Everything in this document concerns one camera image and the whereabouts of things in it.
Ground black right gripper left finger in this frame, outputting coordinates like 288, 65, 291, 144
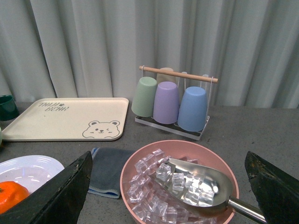
0, 151, 93, 224

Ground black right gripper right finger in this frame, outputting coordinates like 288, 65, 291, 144
244, 151, 299, 224

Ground white ridged plate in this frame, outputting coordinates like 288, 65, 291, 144
0, 155, 64, 193

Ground orange mandarin fruit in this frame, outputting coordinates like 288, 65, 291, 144
0, 181, 30, 214

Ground grey blue folded cloth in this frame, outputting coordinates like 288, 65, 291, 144
88, 147, 134, 199

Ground metal ice scoop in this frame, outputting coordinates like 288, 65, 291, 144
150, 158, 266, 224

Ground beige bear serving tray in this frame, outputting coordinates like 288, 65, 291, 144
2, 98, 129, 141

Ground pink bowl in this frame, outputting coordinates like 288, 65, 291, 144
120, 140, 239, 224

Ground clear fake ice cubes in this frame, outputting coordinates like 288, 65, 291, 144
127, 149, 217, 224

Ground dark green mug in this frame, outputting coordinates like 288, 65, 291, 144
0, 95, 20, 121

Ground blue plastic cup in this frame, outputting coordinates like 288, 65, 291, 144
178, 86, 207, 132

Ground green plastic cup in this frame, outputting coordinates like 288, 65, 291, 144
131, 77, 157, 117

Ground purple plastic cup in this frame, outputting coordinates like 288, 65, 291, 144
153, 81, 179, 124

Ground grey curtain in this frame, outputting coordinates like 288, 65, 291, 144
0, 0, 299, 108

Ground beige plastic cup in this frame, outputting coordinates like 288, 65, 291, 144
156, 73, 178, 85

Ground white wire cup rack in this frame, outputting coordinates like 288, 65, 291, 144
135, 65, 218, 140

